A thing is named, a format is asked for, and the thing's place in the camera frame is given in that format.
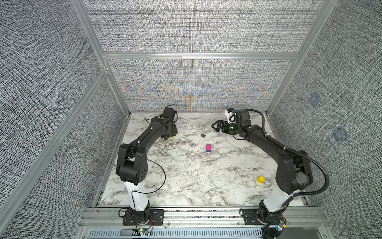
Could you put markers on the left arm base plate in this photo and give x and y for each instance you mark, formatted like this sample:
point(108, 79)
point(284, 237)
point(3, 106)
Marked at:
point(144, 218)

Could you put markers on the aluminium enclosure frame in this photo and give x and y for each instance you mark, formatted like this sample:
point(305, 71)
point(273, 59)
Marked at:
point(51, 66)

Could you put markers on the aluminium front rail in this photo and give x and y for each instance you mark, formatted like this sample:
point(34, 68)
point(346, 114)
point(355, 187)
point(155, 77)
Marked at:
point(202, 223)

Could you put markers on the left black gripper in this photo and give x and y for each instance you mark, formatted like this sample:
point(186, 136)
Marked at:
point(174, 132)

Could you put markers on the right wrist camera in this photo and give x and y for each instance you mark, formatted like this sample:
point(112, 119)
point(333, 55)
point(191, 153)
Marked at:
point(237, 116)

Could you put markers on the yellow wood cylinder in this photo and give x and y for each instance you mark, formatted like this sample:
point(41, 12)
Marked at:
point(261, 179)

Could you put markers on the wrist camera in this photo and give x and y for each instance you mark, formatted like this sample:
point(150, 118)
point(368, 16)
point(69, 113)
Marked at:
point(169, 112)
point(237, 116)

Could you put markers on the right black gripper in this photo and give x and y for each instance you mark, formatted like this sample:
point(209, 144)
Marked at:
point(224, 126)

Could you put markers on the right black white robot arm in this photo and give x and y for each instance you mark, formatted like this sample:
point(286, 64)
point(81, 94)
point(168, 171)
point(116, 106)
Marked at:
point(293, 172)

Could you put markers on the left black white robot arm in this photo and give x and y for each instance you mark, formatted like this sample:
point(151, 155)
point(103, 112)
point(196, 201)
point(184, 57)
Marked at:
point(132, 165)

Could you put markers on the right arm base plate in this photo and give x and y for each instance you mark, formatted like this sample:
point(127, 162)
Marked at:
point(251, 218)

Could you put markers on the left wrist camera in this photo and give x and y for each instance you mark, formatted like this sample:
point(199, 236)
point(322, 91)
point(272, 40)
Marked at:
point(169, 112)

